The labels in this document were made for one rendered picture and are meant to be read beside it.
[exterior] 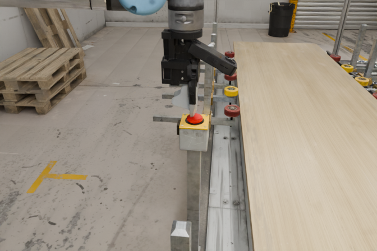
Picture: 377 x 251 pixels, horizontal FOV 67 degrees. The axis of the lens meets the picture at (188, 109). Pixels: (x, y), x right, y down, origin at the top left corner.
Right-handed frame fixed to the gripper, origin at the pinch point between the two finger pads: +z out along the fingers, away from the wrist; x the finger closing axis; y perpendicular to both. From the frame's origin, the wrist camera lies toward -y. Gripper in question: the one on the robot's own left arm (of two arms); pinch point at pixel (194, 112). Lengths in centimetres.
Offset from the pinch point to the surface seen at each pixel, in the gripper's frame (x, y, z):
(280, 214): -2.0, -26.0, 34.4
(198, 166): 1.8, -1.3, 15.4
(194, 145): 3.5, -0.3, 7.7
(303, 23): -720, -212, 110
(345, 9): -204, -108, 4
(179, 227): 26.5, 0.3, 9.7
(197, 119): 1.2, -0.8, 1.3
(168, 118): -69, 20, 41
